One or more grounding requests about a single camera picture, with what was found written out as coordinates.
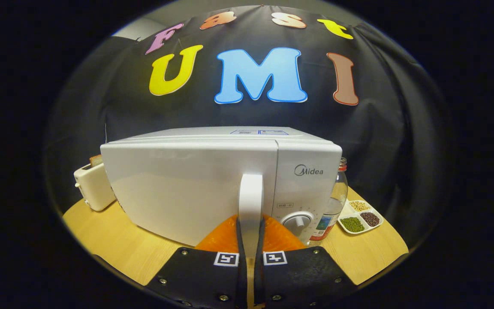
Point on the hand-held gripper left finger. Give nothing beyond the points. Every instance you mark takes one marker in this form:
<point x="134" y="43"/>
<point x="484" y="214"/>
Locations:
<point x="242" y="279"/>

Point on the divided white dish with beans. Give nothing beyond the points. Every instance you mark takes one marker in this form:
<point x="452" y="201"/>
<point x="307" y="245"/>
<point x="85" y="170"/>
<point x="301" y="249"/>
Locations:
<point x="352" y="224"/>

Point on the white microwave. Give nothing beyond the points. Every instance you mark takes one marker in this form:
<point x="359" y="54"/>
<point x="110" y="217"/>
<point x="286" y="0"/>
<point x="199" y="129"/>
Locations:
<point x="178" y="189"/>

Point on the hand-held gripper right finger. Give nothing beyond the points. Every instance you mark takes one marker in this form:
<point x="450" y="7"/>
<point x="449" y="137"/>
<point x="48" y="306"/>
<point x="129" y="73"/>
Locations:
<point x="259" y="279"/>

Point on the brown toast slice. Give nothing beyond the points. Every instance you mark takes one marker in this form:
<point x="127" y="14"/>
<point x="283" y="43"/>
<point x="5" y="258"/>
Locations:
<point x="96" y="161"/>

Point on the clear plastic water bottle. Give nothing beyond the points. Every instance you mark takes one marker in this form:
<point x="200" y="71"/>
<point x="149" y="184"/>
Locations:
<point x="335" y="201"/>

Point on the white toaster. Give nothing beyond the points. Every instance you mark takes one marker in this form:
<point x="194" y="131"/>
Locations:
<point x="94" y="189"/>

